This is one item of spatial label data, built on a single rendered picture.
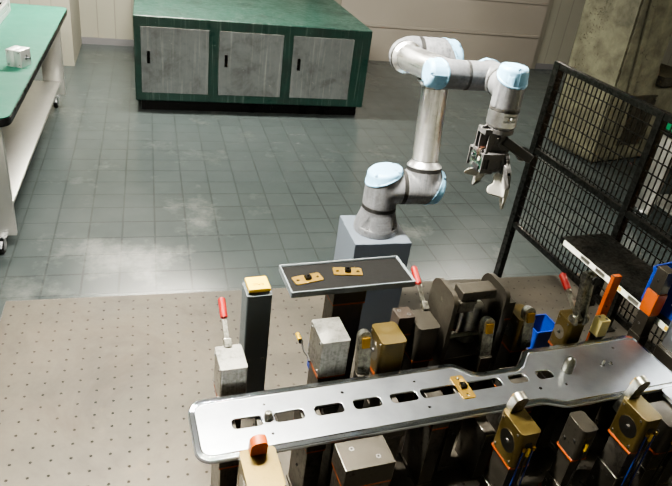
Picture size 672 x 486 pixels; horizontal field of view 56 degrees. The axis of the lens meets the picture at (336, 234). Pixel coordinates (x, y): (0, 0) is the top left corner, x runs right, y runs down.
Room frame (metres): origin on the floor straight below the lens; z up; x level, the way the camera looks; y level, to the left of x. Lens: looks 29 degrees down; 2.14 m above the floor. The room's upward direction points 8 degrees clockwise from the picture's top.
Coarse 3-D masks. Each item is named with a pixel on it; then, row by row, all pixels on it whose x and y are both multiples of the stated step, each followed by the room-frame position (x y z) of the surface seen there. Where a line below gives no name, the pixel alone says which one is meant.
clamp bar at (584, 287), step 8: (584, 272) 1.62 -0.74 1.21; (592, 272) 1.62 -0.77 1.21; (584, 280) 1.61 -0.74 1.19; (592, 280) 1.59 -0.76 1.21; (600, 280) 1.59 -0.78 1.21; (584, 288) 1.60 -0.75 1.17; (592, 288) 1.61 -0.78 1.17; (584, 296) 1.61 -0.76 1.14; (576, 304) 1.60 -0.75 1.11; (584, 304) 1.61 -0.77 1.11; (576, 312) 1.59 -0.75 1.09; (584, 312) 1.60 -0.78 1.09; (584, 320) 1.59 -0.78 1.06
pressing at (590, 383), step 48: (624, 336) 1.62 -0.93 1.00; (336, 384) 1.23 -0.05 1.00; (384, 384) 1.26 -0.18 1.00; (432, 384) 1.29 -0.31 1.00; (528, 384) 1.34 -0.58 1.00; (576, 384) 1.37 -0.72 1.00; (624, 384) 1.40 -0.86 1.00; (192, 432) 1.02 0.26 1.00; (240, 432) 1.03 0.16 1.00; (288, 432) 1.05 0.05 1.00; (336, 432) 1.07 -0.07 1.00; (384, 432) 1.10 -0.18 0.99
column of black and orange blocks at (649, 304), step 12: (660, 276) 1.73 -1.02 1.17; (648, 288) 1.74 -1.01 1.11; (660, 288) 1.71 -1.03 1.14; (648, 300) 1.73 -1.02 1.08; (660, 300) 1.71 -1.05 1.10; (648, 312) 1.71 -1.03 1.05; (636, 324) 1.73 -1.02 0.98; (648, 324) 1.71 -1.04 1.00; (636, 336) 1.72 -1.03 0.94; (648, 336) 1.72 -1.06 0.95
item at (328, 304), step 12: (324, 300) 1.53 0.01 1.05; (336, 300) 1.46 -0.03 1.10; (348, 300) 1.47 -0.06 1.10; (360, 300) 1.49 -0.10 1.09; (324, 312) 1.51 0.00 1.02; (336, 312) 1.47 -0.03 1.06; (348, 312) 1.48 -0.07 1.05; (360, 312) 1.50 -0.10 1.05; (348, 324) 1.48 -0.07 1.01; (348, 360) 1.49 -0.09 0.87; (348, 372) 1.49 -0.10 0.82
